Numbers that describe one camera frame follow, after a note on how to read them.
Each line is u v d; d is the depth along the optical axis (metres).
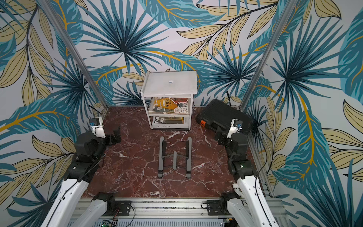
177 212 0.74
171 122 1.03
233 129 0.62
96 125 0.58
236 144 0.52
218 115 1.14
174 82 0.81
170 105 0.93
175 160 0.86
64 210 0.41
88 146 0.50
